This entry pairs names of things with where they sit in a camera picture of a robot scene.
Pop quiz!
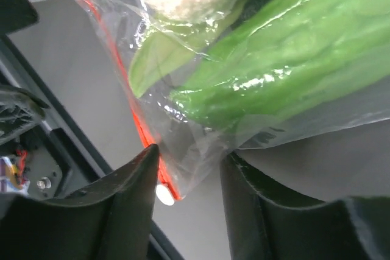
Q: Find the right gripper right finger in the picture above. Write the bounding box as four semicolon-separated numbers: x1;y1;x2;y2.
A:
220;154;389;259

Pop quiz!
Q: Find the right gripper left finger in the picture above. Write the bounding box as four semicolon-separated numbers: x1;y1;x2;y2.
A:
1;144;159;260

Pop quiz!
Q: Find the clear zip bag red seal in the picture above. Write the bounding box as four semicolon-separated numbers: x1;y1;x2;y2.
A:
0;0;390;206

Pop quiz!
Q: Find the fake green cucumber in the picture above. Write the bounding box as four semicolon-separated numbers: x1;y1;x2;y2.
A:
169;0;389;132

